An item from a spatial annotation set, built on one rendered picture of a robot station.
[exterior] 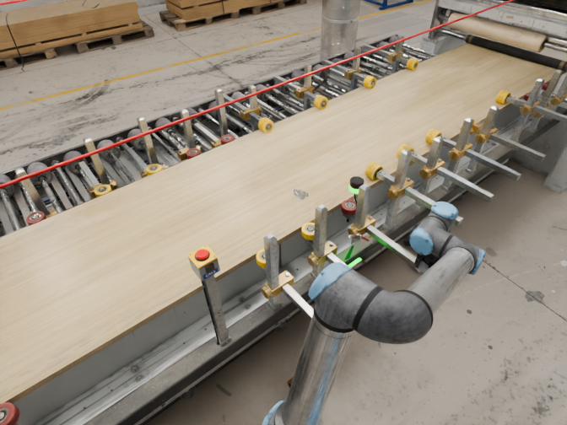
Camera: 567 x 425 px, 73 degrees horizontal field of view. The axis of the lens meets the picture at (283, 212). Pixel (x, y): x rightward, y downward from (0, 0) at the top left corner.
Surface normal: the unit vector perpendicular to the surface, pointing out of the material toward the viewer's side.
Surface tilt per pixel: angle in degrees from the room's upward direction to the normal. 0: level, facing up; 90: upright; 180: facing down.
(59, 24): 90
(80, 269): 0
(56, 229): 0
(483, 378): 0
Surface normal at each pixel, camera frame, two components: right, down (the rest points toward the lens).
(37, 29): 0.57, 0.55
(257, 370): -0.02, -0.73
